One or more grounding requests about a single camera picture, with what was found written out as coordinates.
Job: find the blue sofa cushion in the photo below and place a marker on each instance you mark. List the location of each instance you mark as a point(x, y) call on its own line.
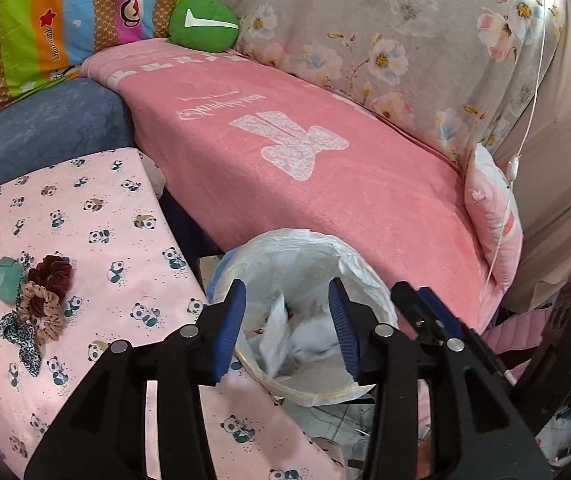
point(40, 125)

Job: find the pink blanket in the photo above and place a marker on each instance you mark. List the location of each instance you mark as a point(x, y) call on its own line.
point(315, 185)

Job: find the beige cloth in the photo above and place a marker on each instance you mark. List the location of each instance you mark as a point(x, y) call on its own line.
point(565, 160)

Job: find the pink quilted item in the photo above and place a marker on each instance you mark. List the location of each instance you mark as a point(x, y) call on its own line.
point(520, 327)

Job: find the small pink pillow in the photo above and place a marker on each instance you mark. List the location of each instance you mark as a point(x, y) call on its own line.
point(495, 220)

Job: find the striped cartoon monkey pillow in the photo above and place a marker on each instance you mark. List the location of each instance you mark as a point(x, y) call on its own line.
point(65, 10)

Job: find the pink beige scrunchie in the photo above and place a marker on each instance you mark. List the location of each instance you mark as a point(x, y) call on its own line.
point(50, 305)

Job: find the grey floral cloth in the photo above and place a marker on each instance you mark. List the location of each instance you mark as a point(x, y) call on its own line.
point(365, 0)

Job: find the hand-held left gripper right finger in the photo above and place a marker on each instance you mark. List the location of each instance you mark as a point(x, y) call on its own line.
point(343, 330)

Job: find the leopard print scrunchie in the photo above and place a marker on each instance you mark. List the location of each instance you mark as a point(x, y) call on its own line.
point(20, 335)

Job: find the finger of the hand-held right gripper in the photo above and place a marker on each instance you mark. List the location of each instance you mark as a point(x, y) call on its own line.
point(438, 307)

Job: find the dark red scrunchie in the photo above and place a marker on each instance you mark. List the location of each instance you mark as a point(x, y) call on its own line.
point(62, 280)

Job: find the teal round cloth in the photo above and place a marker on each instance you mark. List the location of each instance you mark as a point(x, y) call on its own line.
point(7, 280)

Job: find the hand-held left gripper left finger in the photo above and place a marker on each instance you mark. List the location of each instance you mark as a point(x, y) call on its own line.
point(230, 330)

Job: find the blue bin with white liner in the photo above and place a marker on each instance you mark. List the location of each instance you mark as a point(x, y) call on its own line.
point(315, 255)

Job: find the pale blue face mask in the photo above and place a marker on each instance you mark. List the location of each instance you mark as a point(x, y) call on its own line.
point(274, 340)

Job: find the green round cushion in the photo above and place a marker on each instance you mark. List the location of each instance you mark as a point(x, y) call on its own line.
point(200, 22)

